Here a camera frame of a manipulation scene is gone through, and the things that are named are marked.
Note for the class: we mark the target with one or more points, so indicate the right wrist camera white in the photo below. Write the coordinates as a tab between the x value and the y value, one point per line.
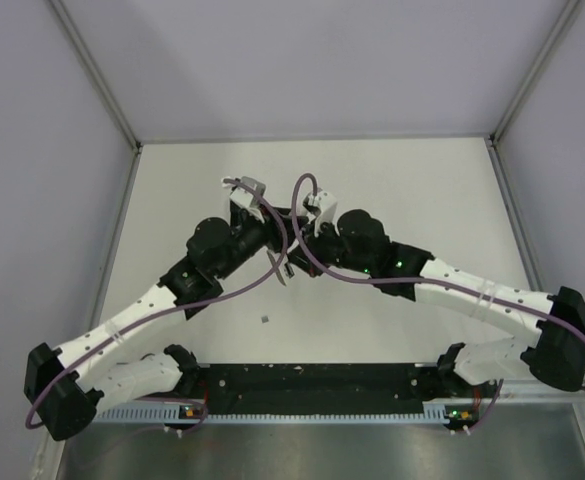
320	209

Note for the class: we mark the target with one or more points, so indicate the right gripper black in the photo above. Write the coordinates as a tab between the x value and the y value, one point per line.
307	235

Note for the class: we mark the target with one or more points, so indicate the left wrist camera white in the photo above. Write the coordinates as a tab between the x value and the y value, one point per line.
243	192

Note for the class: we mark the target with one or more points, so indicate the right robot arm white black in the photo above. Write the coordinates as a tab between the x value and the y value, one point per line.
545	331

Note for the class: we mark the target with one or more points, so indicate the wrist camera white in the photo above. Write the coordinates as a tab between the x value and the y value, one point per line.
243	192
320	209

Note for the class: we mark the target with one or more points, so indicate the left aluminium corner post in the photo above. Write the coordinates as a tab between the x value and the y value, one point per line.
93	72

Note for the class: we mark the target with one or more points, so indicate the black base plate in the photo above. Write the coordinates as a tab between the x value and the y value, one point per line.
328	389

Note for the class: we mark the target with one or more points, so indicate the aluminium frame rail front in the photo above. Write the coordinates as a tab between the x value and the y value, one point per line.
534	392

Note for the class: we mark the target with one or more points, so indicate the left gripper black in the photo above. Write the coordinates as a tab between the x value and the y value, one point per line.
270	229

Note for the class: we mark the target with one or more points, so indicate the right aluminium corner post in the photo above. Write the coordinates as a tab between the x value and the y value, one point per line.
560	28

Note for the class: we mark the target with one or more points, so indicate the aluminium corner post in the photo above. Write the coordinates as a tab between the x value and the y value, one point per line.
560	28
93	72

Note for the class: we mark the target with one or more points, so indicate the white stapler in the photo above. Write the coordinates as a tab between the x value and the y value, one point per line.
283	271

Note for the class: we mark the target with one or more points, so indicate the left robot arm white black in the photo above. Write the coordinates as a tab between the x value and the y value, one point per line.
70	385

